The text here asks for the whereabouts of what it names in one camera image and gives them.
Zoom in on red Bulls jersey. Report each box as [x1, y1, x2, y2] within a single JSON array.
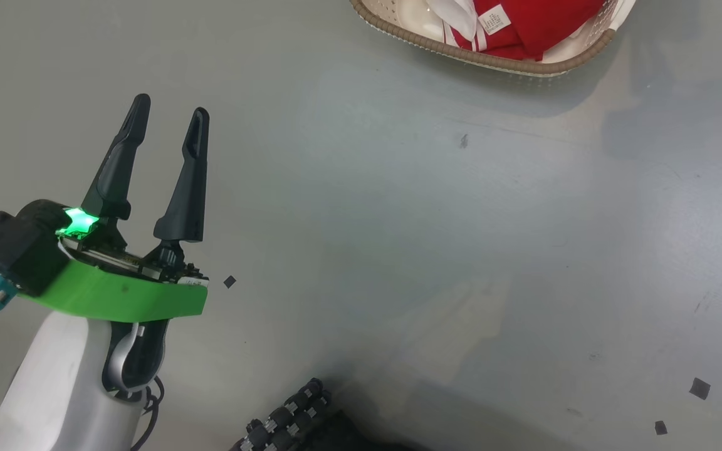
[[427, 0, 606, 62]]

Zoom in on cream perforated laundry basket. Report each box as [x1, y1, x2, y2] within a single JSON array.
[[350, 0, 637, 77]]

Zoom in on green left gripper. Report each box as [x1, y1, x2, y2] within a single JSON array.
[[19, 93, 211, 324]]

